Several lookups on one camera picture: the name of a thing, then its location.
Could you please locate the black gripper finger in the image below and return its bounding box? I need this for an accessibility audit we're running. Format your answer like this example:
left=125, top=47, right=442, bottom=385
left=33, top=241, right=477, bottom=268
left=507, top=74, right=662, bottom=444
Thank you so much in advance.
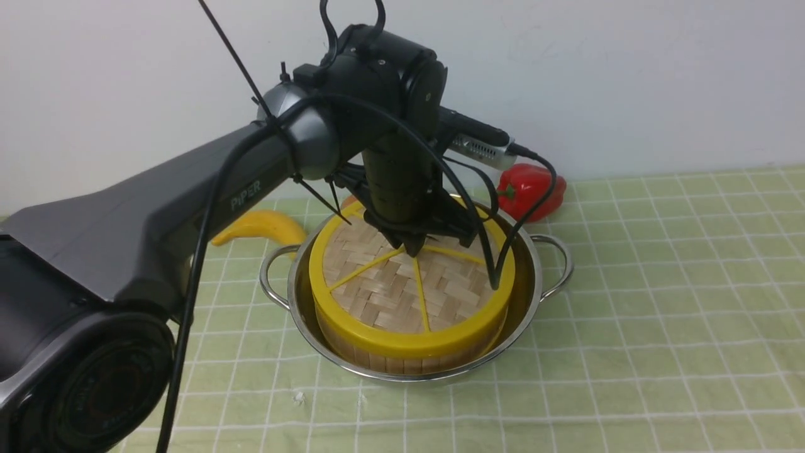
left=395, top=230, right=428, bottom=257

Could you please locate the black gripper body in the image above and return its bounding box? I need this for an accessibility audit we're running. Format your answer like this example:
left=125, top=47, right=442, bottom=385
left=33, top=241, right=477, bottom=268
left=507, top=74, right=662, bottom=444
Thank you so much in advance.
left=333, top=131, right=478, bottom=249

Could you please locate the woven bamboo steamer lid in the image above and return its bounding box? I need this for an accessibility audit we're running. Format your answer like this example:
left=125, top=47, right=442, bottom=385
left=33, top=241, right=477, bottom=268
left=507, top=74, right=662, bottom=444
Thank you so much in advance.
left=308, top=201, right=516, bottom=359

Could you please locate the bamboo steamer basket yellow rim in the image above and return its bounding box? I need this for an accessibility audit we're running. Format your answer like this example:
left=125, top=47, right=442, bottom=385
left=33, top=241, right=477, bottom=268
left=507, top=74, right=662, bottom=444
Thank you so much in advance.
left=316, top=307, right=508, bottom=376

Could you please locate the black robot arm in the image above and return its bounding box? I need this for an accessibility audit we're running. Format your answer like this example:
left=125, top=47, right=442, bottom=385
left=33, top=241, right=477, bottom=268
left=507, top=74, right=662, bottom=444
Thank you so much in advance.
left=2, top=24, right=480, bottom=452

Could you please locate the stainless steel pot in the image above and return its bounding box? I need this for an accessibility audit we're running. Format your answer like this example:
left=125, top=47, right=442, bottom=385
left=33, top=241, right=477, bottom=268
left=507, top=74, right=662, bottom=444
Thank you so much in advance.
left=259, top=203, right=574, bottom=384

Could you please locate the red bell pepper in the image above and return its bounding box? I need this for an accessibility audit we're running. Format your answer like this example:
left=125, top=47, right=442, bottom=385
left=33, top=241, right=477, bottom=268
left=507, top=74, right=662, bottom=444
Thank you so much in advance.
left=497, top=163, right=567, bottom=223

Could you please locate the yellow banana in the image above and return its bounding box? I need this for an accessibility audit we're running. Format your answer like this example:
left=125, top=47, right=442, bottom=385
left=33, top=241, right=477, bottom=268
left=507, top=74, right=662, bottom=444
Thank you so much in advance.
left=211, top=210, right=307, bottom=246

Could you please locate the green checkered tablecloth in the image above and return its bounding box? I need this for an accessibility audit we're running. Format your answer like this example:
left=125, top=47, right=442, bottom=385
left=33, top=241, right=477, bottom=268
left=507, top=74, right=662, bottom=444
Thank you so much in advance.
left=170, top=165, right=804, bottom=452

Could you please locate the black camera cable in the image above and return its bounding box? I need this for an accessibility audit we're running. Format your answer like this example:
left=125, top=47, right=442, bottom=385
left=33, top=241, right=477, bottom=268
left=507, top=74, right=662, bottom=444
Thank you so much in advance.
left=155, top=94, right=559, bottom=453

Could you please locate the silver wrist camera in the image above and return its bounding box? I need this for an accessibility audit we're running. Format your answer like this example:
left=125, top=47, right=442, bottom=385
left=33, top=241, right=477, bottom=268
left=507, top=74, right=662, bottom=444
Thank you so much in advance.
left=437, top=106, right=516, bottom=171

